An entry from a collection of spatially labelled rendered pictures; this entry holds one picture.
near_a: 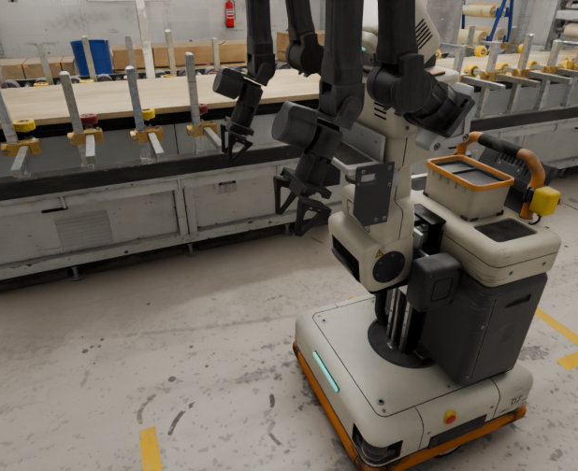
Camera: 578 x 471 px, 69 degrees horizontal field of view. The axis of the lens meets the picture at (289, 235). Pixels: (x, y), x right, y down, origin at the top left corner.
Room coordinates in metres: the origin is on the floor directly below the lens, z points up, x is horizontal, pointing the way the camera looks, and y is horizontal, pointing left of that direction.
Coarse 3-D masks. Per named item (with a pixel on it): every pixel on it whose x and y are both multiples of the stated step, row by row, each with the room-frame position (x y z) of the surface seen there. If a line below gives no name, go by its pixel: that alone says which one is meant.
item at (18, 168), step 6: (24, 138) 1.77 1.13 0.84; (30, 138) 1.77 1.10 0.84; (24, 150) 1.61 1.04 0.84; (30, 150) 1.68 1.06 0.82; (18, 156) 1.55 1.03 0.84; (24, 156) 1.55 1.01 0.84; (18, 162) 1.49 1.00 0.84; (24, 162) 1.52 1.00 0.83; (12, 168) 1.42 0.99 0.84; (18, 168) 1.42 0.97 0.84; (24, 168) 1.49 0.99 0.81; (12, 174) 1.41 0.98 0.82; (18, 174) 1.41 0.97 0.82
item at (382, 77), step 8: (392, 64) 0.83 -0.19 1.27; (384, 72) 0.82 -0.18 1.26; (392, 72) 0.80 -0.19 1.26; (376, 80) 0.83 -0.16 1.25; (384, 80) 0.81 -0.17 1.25; (392, 80) 0.79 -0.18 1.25; (432, 80) 0.82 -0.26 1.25; (376, 88) 0.82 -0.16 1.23; (384, 88) 0.80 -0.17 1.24; (432, 88) 0.82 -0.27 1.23; (376, 96) 0.83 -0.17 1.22; (384, 96) 0.80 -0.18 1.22; (384, 104) 0.83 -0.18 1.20; (392, 104) 0.79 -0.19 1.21; (400, 112) 0.79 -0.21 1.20
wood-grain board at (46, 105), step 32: (448, 64) 3.36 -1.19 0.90; (480, 64) 3.36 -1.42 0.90; (512, 64) 3.36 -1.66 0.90; (544, 64) 3.36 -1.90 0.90; (32, 96) 2.29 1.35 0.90; (64, 96) 2.29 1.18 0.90; (96, 96) 2.29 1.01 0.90; (128, 96) 2.29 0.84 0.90; (160, 96) 2.29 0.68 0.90; (224, 96) 2.29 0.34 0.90; (288, 96) 2.30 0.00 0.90; (0, 128) 1.79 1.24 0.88
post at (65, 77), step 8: (64, 72) 1.77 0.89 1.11; (64, 80) 1.76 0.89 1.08; (64, 88) 1.76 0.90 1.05; (72, 88) 1.77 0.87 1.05; (72, 96) 1.77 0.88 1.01; (72, 104) 1.76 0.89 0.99; (72, 112) 1.76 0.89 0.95; (72, 120) 1.76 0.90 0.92; (80, 128) 1.77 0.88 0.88; (80, 152) 1.76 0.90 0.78
